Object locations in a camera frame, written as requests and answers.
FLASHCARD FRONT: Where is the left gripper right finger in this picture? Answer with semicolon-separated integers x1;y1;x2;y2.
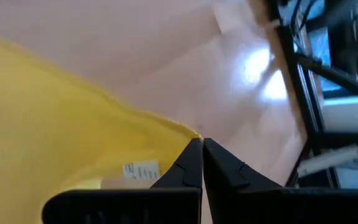
203;138;358;224

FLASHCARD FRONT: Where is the black aluminium table frame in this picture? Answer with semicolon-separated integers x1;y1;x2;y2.
264;0;358;189

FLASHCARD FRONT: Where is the silver frame bracket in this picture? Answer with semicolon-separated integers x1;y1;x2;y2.
296;144;358;179

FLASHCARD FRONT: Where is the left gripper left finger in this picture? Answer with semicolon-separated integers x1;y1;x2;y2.
41;138;203;224

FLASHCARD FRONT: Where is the yellow microfiber towel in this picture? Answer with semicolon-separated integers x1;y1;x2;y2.
0;30;202;224

